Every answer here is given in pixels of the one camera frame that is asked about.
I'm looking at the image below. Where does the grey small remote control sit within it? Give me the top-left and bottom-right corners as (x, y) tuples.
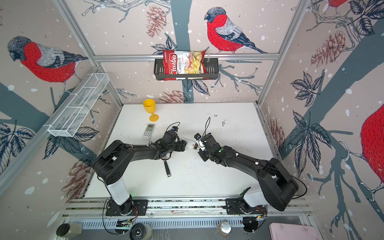
(143, 124), (156, 140)

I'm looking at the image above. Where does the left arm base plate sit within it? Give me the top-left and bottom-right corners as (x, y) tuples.
(105, 199), (149, 217)

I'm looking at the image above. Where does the silver topped jar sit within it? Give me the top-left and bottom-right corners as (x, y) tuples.
(217, 220), (232, 238)

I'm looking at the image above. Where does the grey cylinder can left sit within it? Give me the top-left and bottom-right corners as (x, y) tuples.
(56, 223), (83, 238)

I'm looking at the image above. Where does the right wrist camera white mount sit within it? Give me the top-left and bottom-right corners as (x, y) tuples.
(194, 133), (206, 151)

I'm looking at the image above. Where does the white remote control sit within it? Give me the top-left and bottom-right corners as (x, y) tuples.
(181, 138), (199, 150)

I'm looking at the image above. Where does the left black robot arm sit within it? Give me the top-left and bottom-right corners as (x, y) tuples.
(92, 130), (187, 216)

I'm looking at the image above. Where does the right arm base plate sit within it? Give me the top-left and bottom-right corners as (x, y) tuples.
(223, 199), (268, 216)

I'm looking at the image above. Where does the red cassava chips bag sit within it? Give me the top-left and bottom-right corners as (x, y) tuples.
(163, 50), (207, 75)

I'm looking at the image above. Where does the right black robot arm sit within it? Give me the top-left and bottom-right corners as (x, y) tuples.
(194, 134), (299, 212)

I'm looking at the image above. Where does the yellow plastic goblet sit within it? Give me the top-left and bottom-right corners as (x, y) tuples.
(143, 99), (159, 122)

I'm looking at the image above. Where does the black wall basket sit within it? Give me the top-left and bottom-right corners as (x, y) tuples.
(154, 58), (219, 81)

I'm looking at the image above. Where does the white wire wall basket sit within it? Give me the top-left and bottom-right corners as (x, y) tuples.
(48, 73), (110, 137)

